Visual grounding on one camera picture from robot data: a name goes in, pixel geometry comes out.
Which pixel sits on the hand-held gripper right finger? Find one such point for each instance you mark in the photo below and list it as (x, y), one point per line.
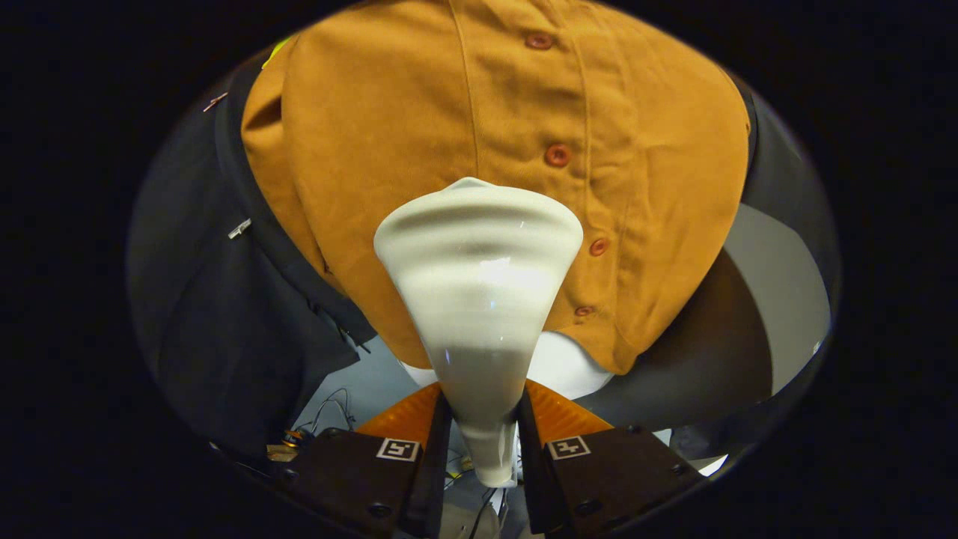
(528, 464)

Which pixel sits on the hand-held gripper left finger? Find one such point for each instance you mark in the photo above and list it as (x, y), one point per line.
(438, 464)

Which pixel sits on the white garment steamer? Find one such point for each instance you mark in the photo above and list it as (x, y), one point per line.
(479, 262)

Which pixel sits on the orange button-up shirt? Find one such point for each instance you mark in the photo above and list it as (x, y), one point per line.
(374, 150)

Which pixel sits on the white mannequin torso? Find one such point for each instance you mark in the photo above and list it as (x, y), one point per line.
(569, 367)

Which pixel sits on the silver backdrop clip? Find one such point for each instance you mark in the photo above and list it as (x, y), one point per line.
(239, 228)

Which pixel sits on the copper backdrop clip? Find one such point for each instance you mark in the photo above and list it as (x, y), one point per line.
(215, 101)

